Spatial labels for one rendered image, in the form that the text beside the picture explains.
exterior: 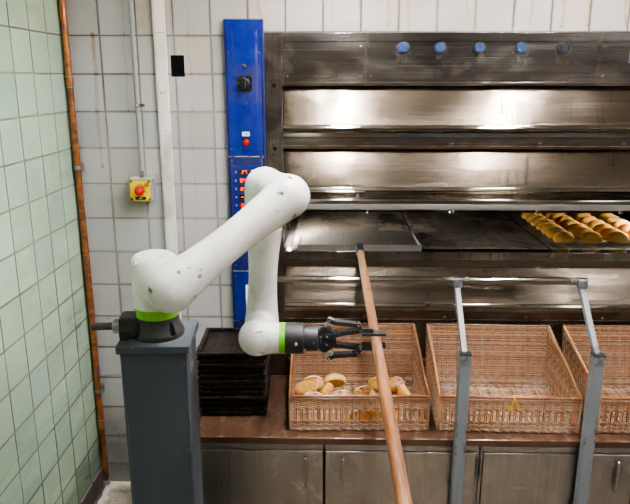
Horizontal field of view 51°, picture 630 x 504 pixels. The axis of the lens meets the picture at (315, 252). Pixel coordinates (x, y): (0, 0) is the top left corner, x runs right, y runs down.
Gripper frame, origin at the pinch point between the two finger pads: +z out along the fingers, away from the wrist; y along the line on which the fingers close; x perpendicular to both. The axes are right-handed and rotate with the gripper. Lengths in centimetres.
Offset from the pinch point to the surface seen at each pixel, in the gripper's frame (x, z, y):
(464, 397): -41, 37, 39
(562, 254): -101, 88, 0
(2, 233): -32, -124, -23
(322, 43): -102, -18, -88
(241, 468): -46, -47, 74
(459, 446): -41, 36, 59
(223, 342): -74, -58, 33
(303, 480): -46, -23, 79
